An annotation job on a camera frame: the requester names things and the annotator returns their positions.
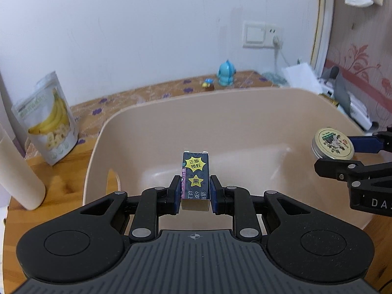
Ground round metal tin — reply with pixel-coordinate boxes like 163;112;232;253
312;127;355;160

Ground dark blue card box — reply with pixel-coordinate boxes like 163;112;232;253
181;151;210;212

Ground white blood pressure monitor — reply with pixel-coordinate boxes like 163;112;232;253
319;78;373;132

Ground grey pressure cuff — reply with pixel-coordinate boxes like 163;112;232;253
321;66;352;117

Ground beige plastic storage basket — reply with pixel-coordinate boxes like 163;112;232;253
83;88;372;228

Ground white paper sheet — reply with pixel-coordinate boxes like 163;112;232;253
282;63;322;95

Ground small mushroom toy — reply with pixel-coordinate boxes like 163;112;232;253
201;78;215;91

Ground blue cartoon figurine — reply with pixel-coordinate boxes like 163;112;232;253
217;60;236;87

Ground cream thermos bottle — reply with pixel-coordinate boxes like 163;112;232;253
1;127;46;210

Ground banana chips pouch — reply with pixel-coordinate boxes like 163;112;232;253
12;72;78;165

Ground white power cable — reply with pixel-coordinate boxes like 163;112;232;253
262;36;292;87

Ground white wall switch socket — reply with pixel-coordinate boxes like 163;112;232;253
242;21;283;49

